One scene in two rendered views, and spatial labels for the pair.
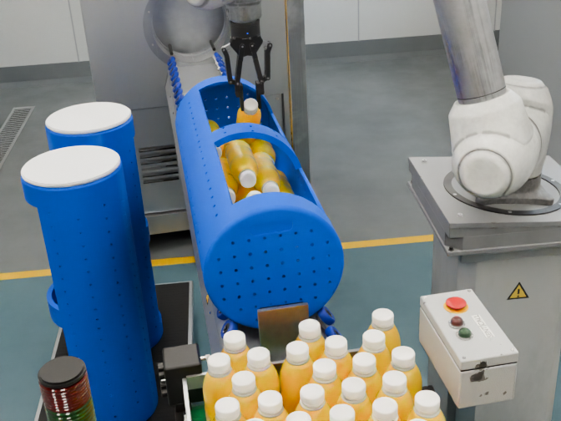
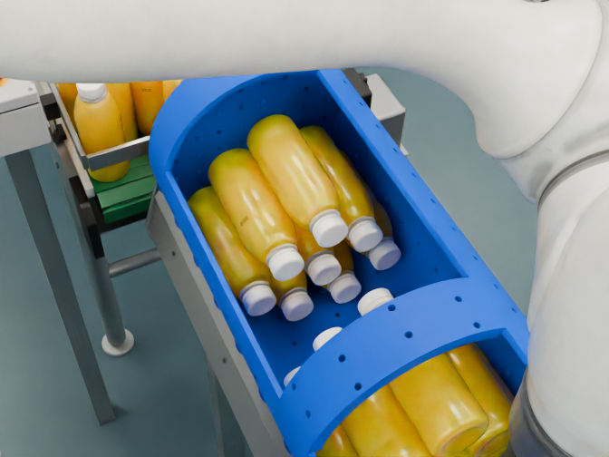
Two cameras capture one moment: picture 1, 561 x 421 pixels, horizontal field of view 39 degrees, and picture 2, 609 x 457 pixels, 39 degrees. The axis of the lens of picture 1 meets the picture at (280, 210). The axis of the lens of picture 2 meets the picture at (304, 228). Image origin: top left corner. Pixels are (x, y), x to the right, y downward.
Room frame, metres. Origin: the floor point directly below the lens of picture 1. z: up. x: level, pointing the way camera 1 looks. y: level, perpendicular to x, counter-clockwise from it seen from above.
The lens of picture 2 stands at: (2.18, -0.17, 1.91)
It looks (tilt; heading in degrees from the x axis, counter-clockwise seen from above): 51 degrees down; 162
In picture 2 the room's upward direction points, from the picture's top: 2 degrees clockwise
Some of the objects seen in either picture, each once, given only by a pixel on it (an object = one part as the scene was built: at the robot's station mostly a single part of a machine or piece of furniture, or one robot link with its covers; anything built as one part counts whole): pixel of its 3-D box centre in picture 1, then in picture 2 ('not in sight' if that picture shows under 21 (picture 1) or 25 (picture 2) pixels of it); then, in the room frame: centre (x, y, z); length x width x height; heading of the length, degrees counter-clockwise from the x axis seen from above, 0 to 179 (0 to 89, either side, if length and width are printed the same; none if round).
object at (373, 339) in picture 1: (373, 339); not in sight; (1.14, -0.15, 1.07); 0.04 x 0.04 x 0.02
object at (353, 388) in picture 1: (353, 388); not in sight; (1.01, -0.10, 1.07); 0.04 x 0.04 x 0.02
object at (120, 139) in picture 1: (108, 235); not in sight; (2.50, 0.61, 0.59); 0.28 x 0.28 x 0.88
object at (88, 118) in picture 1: (88, 117); not in sight; (2.50, 0.61, 1.03); 0.28 x 0.28 x 0.01
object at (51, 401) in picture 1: (65, 386); not in sight; (0.86, 0.30, 1.23); 0.06 x 0.06 x 0.04
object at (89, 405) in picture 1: (70, 412); not in sight; (0.86, 0.30, 1.18); 0.06 x 0.06 x 0.05
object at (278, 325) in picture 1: (283, 331); not in sight; (1.29, 0.01, 0.99); 0.10 x 0.02 x 0.12; 99
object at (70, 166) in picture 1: (71, 165); not in sight; (2.10, 0.59, 1.03); 0.28 x 0.28 x 0.01
